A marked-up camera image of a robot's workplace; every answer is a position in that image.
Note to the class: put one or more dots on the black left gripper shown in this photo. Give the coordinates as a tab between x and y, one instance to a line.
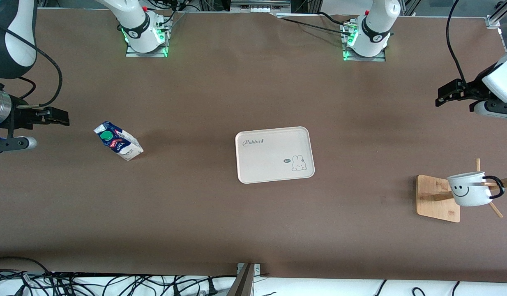
469	91

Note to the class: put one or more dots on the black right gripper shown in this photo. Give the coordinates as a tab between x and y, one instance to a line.
20	116

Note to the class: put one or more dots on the blue milk carton green cap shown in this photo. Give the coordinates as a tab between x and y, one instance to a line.
120	144

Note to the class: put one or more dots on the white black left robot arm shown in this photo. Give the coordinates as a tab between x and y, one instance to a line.
374	33

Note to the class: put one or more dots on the wooden cup rack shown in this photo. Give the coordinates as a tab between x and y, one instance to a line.
434	201

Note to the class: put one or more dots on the beige rabbit print tray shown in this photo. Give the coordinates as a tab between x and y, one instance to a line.
274	156

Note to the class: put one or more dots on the aluminium frame profile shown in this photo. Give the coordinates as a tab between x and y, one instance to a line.
498	14

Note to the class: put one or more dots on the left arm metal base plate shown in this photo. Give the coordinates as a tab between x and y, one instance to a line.
362	58

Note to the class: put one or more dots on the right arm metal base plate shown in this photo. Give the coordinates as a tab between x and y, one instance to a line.
146	53

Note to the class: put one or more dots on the silver aluminium frame block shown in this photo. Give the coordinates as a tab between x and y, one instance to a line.
259	5

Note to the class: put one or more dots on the grey slanted post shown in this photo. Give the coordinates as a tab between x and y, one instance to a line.
242	283

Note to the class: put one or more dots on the metal table edge bracket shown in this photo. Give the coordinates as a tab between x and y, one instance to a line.
256	268

